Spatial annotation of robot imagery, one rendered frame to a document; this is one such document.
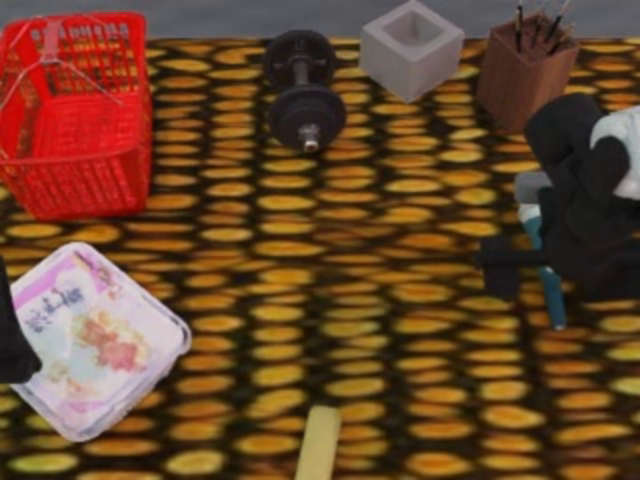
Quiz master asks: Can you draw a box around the teal handled tool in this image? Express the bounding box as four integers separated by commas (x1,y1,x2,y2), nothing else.
515,171,570,332

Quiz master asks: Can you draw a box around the clear plastic box printed lid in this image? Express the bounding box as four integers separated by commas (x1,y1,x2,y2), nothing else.
8,241,193,444

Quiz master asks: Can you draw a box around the brown wooden pen holder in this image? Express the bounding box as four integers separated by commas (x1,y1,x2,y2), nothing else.
475,19,581,135

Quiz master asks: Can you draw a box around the red plastic shopping basket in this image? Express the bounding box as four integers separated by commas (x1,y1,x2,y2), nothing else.
0,11,153,222

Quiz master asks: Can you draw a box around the grey square cube container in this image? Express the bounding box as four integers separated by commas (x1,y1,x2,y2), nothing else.
359,0,466,104

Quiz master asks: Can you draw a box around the black iron dumbbell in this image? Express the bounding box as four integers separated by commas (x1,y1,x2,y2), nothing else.
263,29,348,153

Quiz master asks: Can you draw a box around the pale yellow flat stick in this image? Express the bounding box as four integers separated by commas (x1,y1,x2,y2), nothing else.
293,405,343,480

